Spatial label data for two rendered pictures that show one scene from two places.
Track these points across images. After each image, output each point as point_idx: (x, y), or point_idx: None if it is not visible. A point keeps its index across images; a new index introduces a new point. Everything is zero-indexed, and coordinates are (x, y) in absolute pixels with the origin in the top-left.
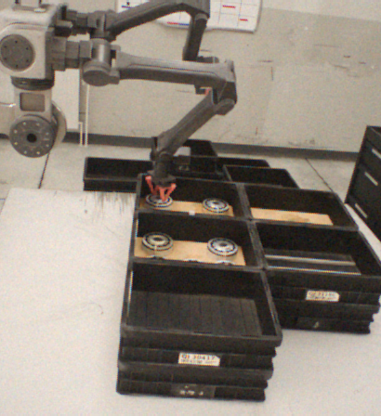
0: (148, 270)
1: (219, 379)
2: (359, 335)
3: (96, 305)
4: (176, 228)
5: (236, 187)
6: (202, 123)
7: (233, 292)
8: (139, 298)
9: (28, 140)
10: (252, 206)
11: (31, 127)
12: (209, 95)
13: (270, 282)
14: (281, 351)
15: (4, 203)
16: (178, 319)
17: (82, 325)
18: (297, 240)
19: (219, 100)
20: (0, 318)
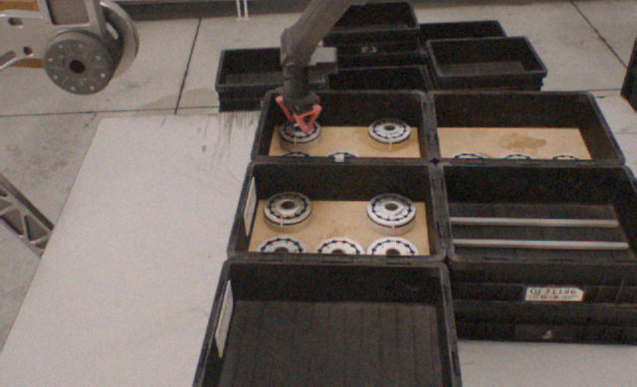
0: (257, 273)
1: None
2: (623, 347)
3: (200, 312)
4: (318, 184)
5: (420, 99)
6: (335, 17)
7: (400, 296)
8: (250, 315)
9: (74, 71)
10: (451, 125)
11: (72, 51)
12: None
13: (462, 278)
14: (485, 384)
15: (89, 146)
16: (307, 353)
17: (175, 350)
18: (518, 187)
19: None
20: (59, 345)
